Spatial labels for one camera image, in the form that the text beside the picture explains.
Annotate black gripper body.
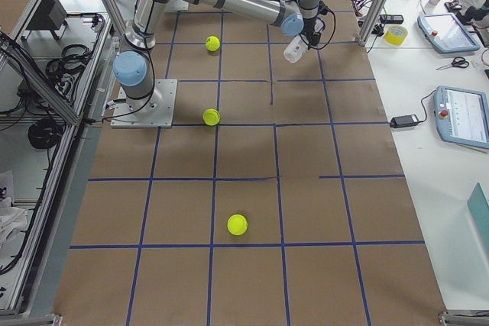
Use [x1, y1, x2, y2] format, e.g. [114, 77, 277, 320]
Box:
[301, 2, 328, 38]

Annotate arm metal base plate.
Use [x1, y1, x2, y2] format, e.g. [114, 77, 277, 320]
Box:
[110, 79, 177, 128]

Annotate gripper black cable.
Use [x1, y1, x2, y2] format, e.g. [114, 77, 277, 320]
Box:
[305, 7, 337, 50]

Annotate upper teach pendant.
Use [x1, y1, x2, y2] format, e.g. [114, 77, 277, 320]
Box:
[417, 13, 480, 53]

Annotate front tennis ball Roland Garros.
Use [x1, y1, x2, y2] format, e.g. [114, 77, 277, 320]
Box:
[227, 214, 248, 236]

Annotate aluminium frame post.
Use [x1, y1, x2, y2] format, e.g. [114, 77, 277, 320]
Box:
[358, 0, 406, 47]

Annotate aluminium frame rail left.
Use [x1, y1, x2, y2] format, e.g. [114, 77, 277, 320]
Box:
[1, 32, 81, 126]

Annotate lower teach pendant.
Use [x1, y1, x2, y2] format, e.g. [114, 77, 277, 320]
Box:
[433, 86, 488, 149]

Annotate coiled black cables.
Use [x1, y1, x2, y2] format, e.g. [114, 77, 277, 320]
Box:
[28, 116, 59, 150]

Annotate teach pendant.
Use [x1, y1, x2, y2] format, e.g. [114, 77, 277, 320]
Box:
[433, 86, 488, 149]
[417, 13, 480, 53]

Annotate tennis ball near gripper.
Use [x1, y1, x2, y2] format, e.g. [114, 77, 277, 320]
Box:
[202, 108, 221, 126]

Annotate black handled scissors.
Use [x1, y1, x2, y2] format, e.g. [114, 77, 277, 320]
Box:
[436, 56, 469, 70]

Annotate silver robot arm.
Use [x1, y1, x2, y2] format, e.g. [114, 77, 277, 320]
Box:
[113, 0, 329, 102]

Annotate black power brick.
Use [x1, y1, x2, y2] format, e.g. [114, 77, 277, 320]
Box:
[389, 115, 419, 128]

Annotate yellow tape roll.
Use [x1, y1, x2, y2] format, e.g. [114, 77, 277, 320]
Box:
[384, 25, 408, 46]

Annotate black phone device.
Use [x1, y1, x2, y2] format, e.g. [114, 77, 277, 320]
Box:
[379, 15, 404, 24]

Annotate white blue tennis ball can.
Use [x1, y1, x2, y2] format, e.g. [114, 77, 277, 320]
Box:
[283, 34, 308, 63]

